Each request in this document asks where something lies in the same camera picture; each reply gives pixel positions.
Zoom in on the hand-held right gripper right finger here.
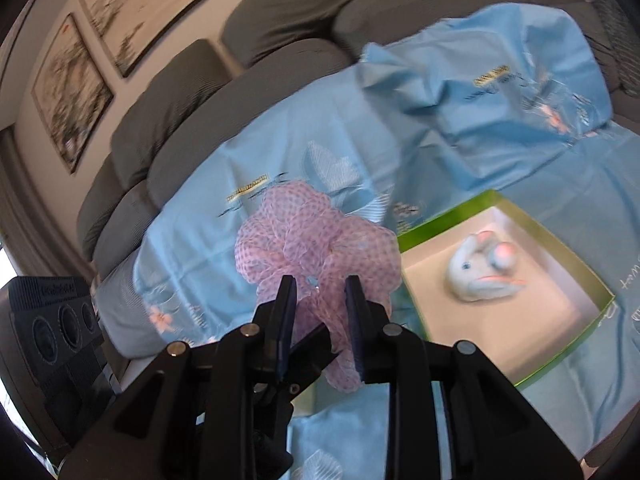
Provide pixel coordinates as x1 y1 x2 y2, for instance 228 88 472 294
344 274 583 480

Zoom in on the white plush bunny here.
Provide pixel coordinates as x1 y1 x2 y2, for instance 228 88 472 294
446 230 528 303

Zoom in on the framed ink painting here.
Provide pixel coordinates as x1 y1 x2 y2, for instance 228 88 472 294
79 0 251 78
31 12 115 176

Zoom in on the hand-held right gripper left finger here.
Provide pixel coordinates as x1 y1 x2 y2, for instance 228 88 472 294
57 274 341 480

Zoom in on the green cardboard box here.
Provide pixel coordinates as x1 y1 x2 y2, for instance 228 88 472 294
396 190 616 391

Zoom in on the dark patterned cushion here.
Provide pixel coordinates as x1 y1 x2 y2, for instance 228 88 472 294
582 0 640 96

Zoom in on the blue floral printed sheet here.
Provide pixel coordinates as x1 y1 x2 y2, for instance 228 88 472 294
95 4 640 480

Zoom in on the grey sofa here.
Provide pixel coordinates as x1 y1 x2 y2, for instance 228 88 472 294
76 0 640 466

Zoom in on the pink dotted mesh scrunchie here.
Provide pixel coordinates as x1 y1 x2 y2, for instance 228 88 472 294
235 181 402 393

